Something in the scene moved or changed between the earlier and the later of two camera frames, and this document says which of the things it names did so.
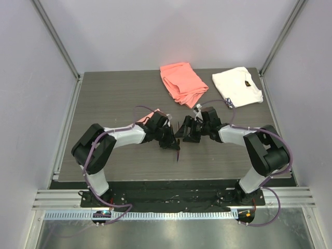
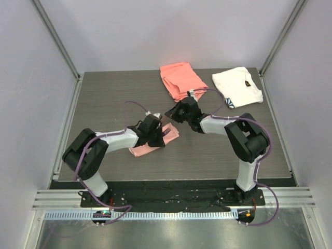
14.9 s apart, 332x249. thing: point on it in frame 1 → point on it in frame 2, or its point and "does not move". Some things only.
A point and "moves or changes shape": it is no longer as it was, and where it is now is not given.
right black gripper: (189, 122) → (173, 113)
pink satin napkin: (144, 120) moves or changes shape
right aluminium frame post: (294, 15) does not move
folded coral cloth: (182, 83) does not move
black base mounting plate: (169, 196) does not move
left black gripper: (170, 142) → (160, 142)
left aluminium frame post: (53, 32) does not move
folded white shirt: (237, 84) does not move
